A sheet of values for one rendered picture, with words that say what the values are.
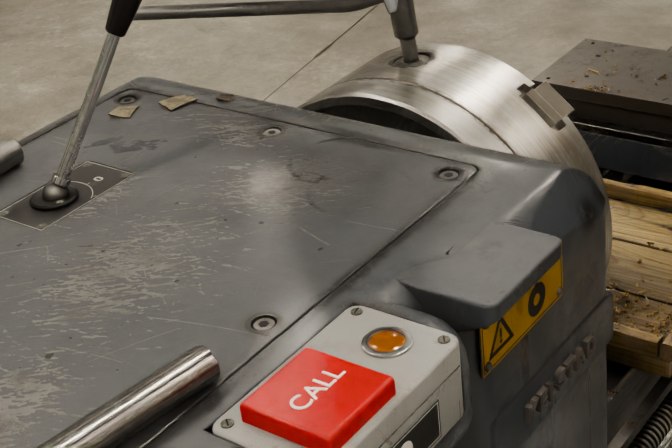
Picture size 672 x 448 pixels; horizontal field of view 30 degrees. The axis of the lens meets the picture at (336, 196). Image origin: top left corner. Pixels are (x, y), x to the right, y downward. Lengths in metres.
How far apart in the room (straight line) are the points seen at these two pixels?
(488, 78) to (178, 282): 0.41
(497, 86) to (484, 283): 0.36
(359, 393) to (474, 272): 0.15
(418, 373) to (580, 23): 3.95
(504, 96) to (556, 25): 3.51
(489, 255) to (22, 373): 0.29
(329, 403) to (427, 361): 0.07
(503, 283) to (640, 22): 3.86
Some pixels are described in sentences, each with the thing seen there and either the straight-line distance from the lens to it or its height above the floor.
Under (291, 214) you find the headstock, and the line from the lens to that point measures 0.85.
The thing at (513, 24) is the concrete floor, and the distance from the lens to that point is 4.62.
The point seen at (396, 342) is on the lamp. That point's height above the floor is 1.26.
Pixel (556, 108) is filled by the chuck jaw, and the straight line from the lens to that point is 1.14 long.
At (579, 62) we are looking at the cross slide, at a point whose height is 0.97.
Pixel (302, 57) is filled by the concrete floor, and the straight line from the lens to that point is 4.49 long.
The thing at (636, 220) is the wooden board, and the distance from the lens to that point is 1.56.
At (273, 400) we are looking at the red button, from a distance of 0.66.
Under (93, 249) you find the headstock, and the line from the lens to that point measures 0.85.
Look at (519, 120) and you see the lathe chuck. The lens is 1.07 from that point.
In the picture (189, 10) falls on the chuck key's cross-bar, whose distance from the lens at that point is 1.03.
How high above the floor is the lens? 1.66
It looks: 28 degrees down
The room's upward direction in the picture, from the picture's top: 7 degrees counter-clockwise
